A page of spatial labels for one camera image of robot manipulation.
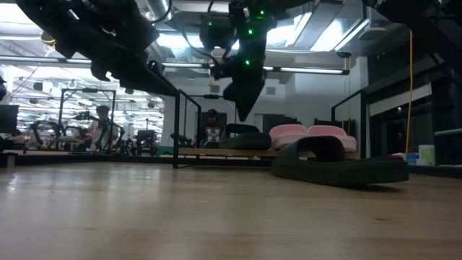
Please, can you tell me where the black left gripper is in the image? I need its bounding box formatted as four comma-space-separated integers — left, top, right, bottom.
90, 32, 178, 98

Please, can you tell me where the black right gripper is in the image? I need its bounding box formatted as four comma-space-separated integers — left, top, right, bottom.
212, 57, 268, 122

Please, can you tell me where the black slide sandal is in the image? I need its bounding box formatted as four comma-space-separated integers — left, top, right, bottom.
218, 123, 272, 151
271, 136, 410, 188

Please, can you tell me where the pink slide sandal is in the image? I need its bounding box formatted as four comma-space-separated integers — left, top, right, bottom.
306, 125, 358, 153
269, 124, 310, 151

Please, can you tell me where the person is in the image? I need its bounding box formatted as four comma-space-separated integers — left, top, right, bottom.
200, 108, 227, 149
86, 104, 120, 151

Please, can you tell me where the black screen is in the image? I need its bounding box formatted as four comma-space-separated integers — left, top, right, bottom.
0, 104, 19, 134

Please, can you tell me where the blue box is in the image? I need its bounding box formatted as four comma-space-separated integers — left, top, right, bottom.
406, 147, 420, 165

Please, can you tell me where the green and white box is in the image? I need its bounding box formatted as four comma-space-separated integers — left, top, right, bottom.
418, 144, 437, 167

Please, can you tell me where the black robot station frame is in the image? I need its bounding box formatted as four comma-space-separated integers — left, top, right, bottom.
186, 93, 236, 145
59, 87, 117, 151

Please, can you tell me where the wooden shelf with black frame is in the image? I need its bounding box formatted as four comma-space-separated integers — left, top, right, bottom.
172, 89, 366, 170

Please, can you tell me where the yellow cable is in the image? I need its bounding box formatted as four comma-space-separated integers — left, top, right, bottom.
404, 30, 415, 160

